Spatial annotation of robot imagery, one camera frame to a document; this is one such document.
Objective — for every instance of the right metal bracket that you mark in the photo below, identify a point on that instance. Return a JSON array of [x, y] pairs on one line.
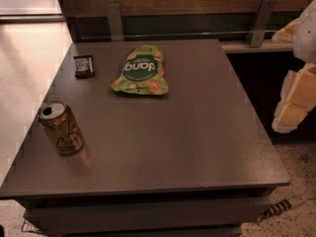
[[256, 36]]

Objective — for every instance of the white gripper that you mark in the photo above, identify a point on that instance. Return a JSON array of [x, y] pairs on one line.
[[306, 34]]

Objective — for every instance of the small dark snack packet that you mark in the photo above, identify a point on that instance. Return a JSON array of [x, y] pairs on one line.
[[83, 66]]

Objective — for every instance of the metal bracket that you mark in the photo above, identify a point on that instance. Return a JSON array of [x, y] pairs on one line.
[[256, 36], [115, 23]]

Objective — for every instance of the green snack bag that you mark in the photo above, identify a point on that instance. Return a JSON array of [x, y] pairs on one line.
[[143, 72]]

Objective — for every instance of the grey cabinet table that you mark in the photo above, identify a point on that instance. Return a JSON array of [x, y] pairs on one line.
[[194, 162]]

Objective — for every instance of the orange soda can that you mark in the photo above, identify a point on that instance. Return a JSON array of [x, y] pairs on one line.
[[60, 126]]

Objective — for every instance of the left metal bracket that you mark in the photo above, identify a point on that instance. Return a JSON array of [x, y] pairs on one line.
[[115, 23]]

